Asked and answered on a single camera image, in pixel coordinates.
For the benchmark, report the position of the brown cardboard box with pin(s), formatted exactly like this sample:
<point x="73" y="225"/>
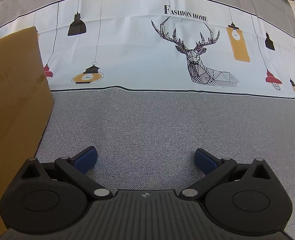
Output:
<point x="12" y="105"/>

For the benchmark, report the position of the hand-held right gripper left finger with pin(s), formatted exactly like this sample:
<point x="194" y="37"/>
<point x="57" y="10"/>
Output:
<point x="87" y="159"/>

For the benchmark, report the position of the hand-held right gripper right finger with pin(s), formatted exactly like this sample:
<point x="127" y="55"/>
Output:
<point x="205" y="161"/>

